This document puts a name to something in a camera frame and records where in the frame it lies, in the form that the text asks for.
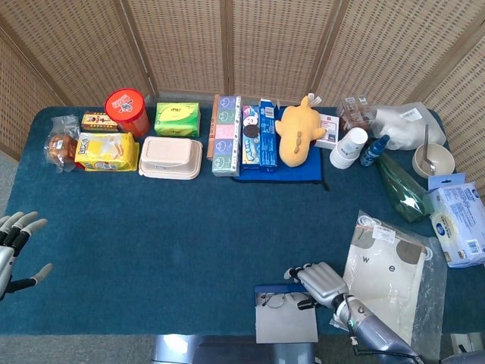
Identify thin metal-frame eyeglasses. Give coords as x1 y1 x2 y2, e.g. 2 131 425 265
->
259 290 304 310

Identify yellow biscuit bag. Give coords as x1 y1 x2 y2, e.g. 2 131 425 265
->
74 131 140 173

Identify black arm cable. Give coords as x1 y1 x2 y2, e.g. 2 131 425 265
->
343 295 421 364

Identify woven folding screen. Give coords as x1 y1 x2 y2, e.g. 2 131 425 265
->
0 0 485 198

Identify white wet wipes pack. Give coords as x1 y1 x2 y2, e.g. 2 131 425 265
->
427 180 485 269

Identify blue cloth mat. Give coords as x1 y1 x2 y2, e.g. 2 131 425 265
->
230 146 330 192

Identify cream cloth in plastic bag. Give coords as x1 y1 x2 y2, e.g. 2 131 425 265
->
329 209 449 364

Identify small white box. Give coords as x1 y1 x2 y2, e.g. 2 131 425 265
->
313 113 341 150

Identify orange canister with red lid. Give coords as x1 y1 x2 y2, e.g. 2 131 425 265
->
104 88 152 139

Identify green plastic bottle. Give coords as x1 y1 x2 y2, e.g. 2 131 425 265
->
374 152 434 224

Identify blue cookie box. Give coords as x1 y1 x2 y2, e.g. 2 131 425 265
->
241 104 262 171

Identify green tissue box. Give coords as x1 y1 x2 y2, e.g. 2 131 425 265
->
154 101 201 139

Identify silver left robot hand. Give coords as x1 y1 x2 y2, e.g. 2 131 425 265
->
0 211 54 303

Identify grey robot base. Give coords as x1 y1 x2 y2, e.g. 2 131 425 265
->
150 334 315 364

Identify yellow plush toy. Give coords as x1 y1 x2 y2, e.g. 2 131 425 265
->
274 95 327 168

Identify brown snack in clear pack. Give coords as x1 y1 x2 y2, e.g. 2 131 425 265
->
336 94 374 136

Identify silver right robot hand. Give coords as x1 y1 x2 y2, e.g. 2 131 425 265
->
284 261 349 311

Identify blue spray bottle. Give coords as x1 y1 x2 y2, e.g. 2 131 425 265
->
359 133 391 168

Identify light blue card package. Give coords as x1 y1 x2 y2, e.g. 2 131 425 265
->
427 172 468 191

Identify small yellow red box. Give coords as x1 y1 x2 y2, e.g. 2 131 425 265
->
80 111 120 133

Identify metal spoon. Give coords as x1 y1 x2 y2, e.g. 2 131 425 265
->
421 124 437 176

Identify white plastic bag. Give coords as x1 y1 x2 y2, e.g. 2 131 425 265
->
369 101 448 152

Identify beige bowl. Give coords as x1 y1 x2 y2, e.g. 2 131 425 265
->
411 143 456 179

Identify pastel tissue multipack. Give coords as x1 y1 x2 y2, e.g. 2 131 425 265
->
211 94 243 178

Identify bread in clear bag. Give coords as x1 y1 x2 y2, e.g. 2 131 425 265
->
44 115 81 174

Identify beige lidded lunch box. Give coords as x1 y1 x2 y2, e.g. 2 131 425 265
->
138 136 204 181

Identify stack of white paper cups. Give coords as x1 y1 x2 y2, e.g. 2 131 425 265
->
329 127 370 170

